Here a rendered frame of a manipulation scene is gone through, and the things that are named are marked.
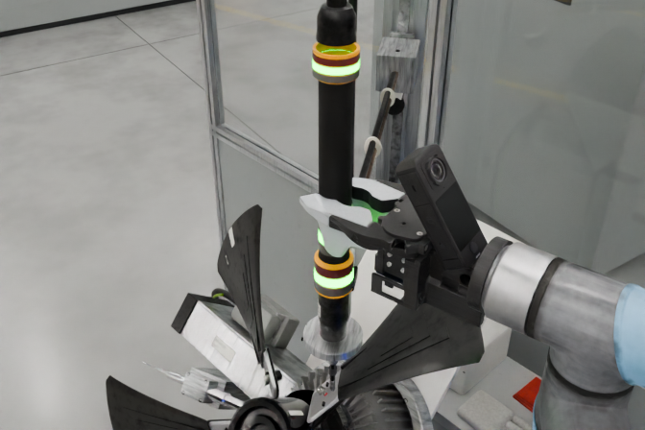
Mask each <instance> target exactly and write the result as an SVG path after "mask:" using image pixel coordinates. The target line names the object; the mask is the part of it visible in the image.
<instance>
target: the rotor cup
mask: <svg viewBox="0 0 645 430"><path fill-rule="evenodd" d="M314 391H316V390H298V391H294V392H292V393H290V394H287V395H286V396H285V397H284V396H257V397H254V398H252V399H249V400H247V401H246V402H244V403H243V404H242V405H241V406H240V407H239V408H238V409H237V411H236V412H235V413H234V415H233V417H232V419H231V421H230V424H229V427H228V430H312V424H313V421H312V422H310V423H308V422H307V417H308V413H309V408H310V404H311V399H312V395H313V393H314ZM289 411H302V412H303V416H291V415H290V413H289ZM315 430H348V425H347V421H346V417H345V414H344V412H343V410H342V409H341V407H340V406H338V407H337V408H336V409H335V410H334V411H333V412H332V413H331V414H330V415H329V416H328V417H327V418H326V419H325V420H324V421H323V422H322V423H321V424H320V425H319V426H318V427H317V428H316V429H315Z"/></svg>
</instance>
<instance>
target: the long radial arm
mask: <svg viewBox="0 0 645 430"><path fill-rule="evenodd" d="M233 309H234V307H231V306H225V305H221V304H216V303H210V302H205V301H200V300H199V301H198V303H197V305H196V306H195V308H194V310H193V312H192V314H191V316H190V318H189V320H188V322H187V324H186V325H185V327H184V329H183V330H182V332H181V335H182V336H183V337H184V338H185V339H186V340H187V341H188V342H189V343H190V344H191V345H193V346H194V347H195V348H196V349H197V350H198V351H199V352H200V353H201V354H202V355H203V356H205V357H206V358H207V359H208V360H209V361H210V362H211V363H212V364H213V365H214V366H215V367H217V368H218V369H219V370H220V371H221V372H222V373H223V374H224V375H225V376H226V377H227V378H229V379H230V380H231V381H232V382H233V383H234V384H235V385H236V386H237V387H238V388H239V389H241V390H242V391H243V392H244V393H245V394H246V395H247V396H248V397H249V398H250V399H252V398H254V397H257V396H271V395H270V391H269V387H268V385H266V386H265V383H264V380H263V375H265V371H264V369H262V367H261V364H259V365H257V360H256V356H255V352H254V348H253V343H252V340H251V336H250V333H249V331H248V330H246V329H245V328H244V327H243V326H242V325H240V324H239V323H238V322H237V321H235V320H234V319H233V318H232V317H231V313H232V311H233ZM265 345H266V349H267V347H268V348H269V350H270V353H271V357H272V360H273V364H274V368H275V370H280V371H281V374H282V380H280V381H277V383H278V386H279V396H284V397H285V394H290V393H291V391H290V388H293V389H297V387H296V382H298V383H300V384H302V381H301V377H302V376H307V377H308V372H309V371H312V369H311V368H309V367H308V366H307V365H306V364H305V363H303V362H302V361H301V360H300V359H299V358H298V357H297V356H296V355H294V354H293V353H292V352H291V351H289V350H288V349H287V348H279V347H273V346H271V345H267V344H265Z"/></svg>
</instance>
